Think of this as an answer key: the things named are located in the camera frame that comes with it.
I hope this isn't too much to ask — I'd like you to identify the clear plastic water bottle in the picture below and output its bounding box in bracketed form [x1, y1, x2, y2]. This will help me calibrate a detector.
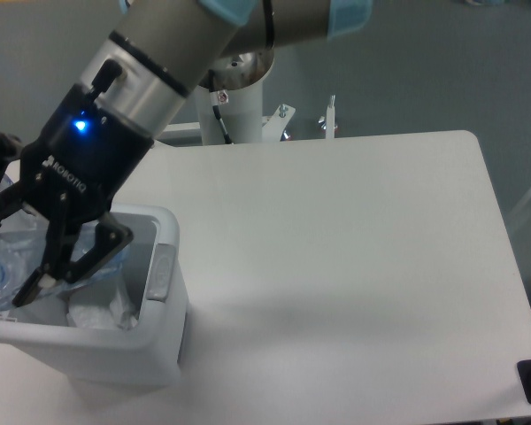
[0, 207, 129, 312]

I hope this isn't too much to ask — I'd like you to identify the white plastic trash can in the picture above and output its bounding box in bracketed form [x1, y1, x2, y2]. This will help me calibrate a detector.
[0, 204, 189, 386]

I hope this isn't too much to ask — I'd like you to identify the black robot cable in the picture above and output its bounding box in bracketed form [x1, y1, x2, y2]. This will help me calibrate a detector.
[206, 68, 235, 146]

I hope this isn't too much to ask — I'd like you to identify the white trash can lid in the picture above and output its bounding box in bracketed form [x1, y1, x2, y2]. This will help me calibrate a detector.
[0, 148, 23, 200]

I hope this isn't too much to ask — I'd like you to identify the white plastic wrapper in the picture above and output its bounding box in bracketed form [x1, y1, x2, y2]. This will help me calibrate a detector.
[66, 276, 138, 331]

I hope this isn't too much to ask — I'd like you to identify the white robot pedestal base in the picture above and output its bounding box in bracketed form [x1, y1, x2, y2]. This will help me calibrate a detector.
[154, 48, 341, 147]

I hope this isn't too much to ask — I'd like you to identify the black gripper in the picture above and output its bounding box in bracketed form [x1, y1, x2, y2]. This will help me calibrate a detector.
[0, 59, 155, 309]

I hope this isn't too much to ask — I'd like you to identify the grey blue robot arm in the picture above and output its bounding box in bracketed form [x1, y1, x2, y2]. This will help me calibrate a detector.
[0, 1, 373, 311]

